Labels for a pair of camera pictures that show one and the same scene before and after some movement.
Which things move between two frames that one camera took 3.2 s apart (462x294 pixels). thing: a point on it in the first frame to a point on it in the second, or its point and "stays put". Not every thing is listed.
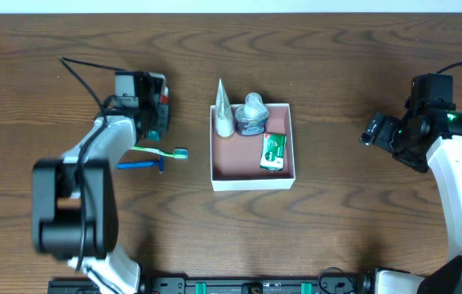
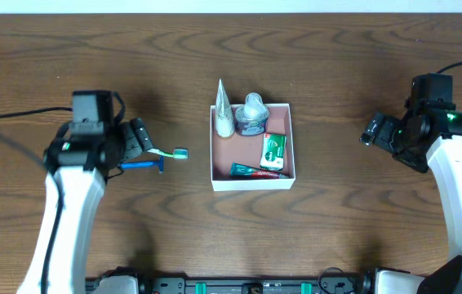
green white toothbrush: [179, 153] stays put
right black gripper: [380, 134] stays put
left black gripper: [158, 116] to [138, 136]
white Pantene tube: [224, 122] stays put
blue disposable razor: [128, 165] stays put
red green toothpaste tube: [162, 107] to [239, 171]
